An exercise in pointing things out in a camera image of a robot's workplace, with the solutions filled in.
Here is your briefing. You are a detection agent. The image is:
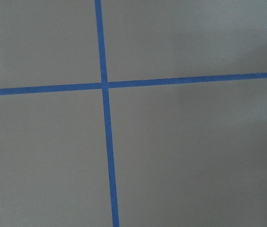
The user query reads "blue tape line crosswise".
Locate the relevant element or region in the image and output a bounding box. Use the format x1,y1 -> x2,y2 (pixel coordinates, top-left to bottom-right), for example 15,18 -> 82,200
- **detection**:
0,72 -> 267,96

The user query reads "blue tape line lengthwise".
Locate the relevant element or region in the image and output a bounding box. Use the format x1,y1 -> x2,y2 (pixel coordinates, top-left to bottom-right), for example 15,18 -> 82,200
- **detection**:
95,0 -> 120,227

